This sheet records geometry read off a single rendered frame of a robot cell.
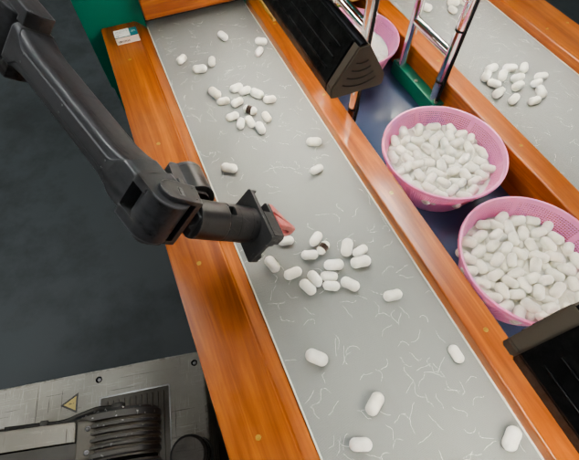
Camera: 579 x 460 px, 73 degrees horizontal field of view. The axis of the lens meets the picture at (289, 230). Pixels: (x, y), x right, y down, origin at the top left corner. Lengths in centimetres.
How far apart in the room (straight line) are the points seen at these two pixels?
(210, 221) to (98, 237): 128
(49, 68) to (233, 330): 46
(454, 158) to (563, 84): 41
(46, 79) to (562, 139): 102
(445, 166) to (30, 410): 104
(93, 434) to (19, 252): 134
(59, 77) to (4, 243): 139
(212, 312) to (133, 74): 66
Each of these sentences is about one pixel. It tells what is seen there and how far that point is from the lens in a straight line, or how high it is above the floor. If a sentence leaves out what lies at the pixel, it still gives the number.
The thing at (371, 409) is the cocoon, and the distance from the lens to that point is 65.
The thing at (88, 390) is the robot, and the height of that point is 47.
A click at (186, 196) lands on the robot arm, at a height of 100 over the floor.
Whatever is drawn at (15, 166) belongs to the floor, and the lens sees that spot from 222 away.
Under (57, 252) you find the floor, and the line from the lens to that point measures 183.
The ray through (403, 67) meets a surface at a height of 71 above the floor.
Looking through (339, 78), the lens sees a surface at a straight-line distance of 54.
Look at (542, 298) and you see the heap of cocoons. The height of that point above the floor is 74.
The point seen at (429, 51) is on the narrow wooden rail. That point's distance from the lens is 117.
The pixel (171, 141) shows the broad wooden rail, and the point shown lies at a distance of 91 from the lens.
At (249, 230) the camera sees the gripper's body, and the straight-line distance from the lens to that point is 58.
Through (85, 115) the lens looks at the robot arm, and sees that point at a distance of 59.
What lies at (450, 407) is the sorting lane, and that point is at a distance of 71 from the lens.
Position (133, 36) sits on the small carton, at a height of 78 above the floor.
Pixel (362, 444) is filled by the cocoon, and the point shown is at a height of 76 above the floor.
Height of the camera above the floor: 140
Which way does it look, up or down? 59 degrees down
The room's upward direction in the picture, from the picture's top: straight up
